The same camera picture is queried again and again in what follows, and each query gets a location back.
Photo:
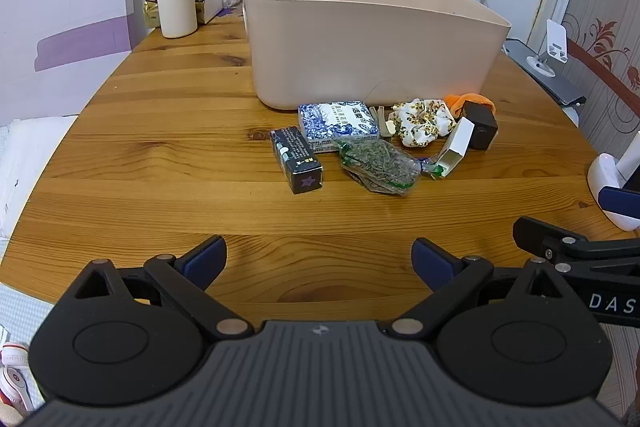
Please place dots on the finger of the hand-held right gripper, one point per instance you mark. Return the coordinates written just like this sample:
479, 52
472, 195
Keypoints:
620, 200
575, 248

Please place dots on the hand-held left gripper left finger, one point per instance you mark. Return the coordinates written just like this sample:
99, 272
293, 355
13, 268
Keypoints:
205, 261

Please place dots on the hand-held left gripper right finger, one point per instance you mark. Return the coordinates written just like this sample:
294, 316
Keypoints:
431, 263

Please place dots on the white rounded device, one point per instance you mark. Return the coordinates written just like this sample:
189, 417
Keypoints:
607, 187

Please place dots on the green wrapped candy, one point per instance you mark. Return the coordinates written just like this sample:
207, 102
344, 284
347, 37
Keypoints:
431, 168

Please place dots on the clear bag of dried herbs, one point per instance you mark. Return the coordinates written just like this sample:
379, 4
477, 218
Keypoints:
382, 166

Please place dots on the small white open box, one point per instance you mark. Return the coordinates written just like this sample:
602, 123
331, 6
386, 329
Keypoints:
456, 148

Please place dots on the dark box with purple star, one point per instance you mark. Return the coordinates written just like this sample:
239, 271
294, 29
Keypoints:
296, 161

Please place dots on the floral fabric scrunchie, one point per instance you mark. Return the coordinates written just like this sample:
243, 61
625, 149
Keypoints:
422, 123

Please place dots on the black cube box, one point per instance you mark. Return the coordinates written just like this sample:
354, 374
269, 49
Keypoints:
480, 125

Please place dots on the blue and white patterned box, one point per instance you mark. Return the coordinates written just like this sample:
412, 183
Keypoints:
339, 125

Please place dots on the orange fuzzy cloth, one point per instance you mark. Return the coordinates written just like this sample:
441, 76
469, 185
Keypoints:
472, 101

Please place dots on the white phone stand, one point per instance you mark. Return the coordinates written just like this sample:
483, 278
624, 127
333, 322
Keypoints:
554, 46

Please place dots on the blue checked bedsheet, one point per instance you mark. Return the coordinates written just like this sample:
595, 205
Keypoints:
22, 307

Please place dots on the white pillow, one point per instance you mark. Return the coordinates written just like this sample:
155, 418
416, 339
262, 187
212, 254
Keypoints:
30, 167

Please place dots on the red and white headphones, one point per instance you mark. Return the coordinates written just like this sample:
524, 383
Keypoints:
12, 377

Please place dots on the beige plastic storage bin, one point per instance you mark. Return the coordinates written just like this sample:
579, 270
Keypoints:
370, 42

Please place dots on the gold foil packet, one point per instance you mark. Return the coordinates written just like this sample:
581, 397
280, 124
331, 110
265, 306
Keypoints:
151, 11

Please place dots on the tissue box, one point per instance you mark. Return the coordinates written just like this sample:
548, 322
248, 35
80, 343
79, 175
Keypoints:
212, 2

